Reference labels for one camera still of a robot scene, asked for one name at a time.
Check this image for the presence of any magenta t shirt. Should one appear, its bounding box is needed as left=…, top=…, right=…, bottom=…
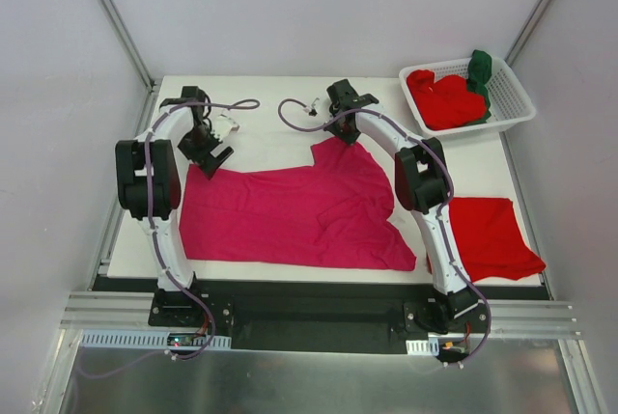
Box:
left=180, top=138, right=416, bottom=272

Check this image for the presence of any red t shirt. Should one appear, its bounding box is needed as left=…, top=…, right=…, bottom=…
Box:
left=406, top=69, right=489, bottom=131
left=449, top=197, right=546, bottom=282

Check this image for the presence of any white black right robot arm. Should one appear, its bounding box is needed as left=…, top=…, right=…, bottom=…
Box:
left=325, top=79, right=479, bottom=335

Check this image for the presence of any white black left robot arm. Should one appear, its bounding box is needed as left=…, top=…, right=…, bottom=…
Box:
left=115, top=86, right=239, bottom=326

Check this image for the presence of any red t shirt in basket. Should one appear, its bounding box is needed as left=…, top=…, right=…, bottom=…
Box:
left=406, top=69, right=489, bottom=131

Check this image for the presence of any green t shirt in basket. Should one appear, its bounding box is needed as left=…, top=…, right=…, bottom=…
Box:
left=466, top=49, right=492, bottom=124

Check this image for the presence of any black centre base bar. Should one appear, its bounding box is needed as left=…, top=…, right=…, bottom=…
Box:
left=91, top=277, right=554, bottom=355

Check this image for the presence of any white plastic laundry basket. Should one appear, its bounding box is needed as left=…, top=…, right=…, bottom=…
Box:
left=399, top=56, right=537, bottom=140

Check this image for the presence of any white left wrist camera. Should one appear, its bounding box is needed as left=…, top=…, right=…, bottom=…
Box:
left=212, top=114, right=240, bottom=140

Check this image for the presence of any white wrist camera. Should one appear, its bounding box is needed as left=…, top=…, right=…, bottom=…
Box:
left=212, top=114, right=240, bottom=140
left=305, top=97, right=321, bottom=117

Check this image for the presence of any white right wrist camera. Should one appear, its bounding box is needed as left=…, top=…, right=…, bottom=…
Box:
left=305, top=97, right=321, bottom=117

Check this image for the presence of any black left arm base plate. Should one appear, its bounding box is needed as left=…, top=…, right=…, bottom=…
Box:
left=148, top=290, right=234, bottom=330

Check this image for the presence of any aluminium left frame rail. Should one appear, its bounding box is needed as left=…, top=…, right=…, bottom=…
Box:
left=87, top=0, right=157, bottom=291

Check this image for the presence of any aluminium frame rail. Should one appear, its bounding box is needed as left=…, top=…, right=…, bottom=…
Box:
left=505, top=0, right=554, bottom=66
left=87, top=0, right=157, bottom=291
left=61, top=291, right=584, bottom=340

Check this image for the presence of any aluminium front frame rail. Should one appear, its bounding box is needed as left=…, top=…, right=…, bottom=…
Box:
left=61, top=291, right=584, bottom=340

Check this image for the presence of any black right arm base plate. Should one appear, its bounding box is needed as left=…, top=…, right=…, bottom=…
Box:
left=404, top=294, right=489, bottom=335

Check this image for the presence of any white left cable duct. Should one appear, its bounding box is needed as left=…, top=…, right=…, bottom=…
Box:
left=80, top=330, right=232, bottom=351

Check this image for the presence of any white cable duct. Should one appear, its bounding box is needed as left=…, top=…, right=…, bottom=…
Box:
left=80, top=330, right=232, bottom=351
left=406, top=338, right=439, bottom=357

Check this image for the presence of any white right cable duct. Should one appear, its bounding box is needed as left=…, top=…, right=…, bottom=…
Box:
left=406, top=338, right=439, bottom=357

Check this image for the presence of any aluminium right frame rail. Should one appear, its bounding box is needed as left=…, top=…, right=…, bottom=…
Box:
left=505, top=0, right=554, bottom=66

